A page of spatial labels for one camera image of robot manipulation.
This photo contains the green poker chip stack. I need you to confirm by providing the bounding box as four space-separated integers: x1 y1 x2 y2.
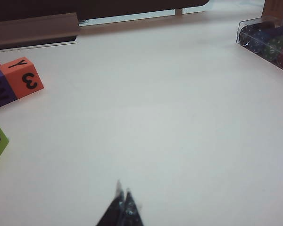
265 35 283 62

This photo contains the blue poker chip stack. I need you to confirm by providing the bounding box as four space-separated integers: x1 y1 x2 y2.
249 27 283 54

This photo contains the beige cable tray rail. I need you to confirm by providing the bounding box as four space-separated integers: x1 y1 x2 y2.
0 13 81 51

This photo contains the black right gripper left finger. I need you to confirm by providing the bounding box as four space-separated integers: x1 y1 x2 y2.
95 179 125 226

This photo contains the orange cardboard box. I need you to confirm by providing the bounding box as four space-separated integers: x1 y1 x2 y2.
261 0 283 23

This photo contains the clear plastic chip case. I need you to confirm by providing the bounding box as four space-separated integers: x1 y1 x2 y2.
235 20 283 76

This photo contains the orange block 3 and Y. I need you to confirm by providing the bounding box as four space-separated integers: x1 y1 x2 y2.
0 56 45 99

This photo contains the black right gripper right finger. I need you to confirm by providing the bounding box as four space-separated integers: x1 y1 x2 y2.
119 187 145 226

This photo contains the brown desk divider panel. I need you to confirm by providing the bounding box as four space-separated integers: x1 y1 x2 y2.
0 0 210 23

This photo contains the green block 0 and W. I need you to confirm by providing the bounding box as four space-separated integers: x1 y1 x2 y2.
0 114 10 170

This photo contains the black poker chip stack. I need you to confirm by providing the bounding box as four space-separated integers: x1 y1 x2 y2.
239 22 274 47

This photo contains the purple block D and W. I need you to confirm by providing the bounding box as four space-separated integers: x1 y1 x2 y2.
0 67 17 111

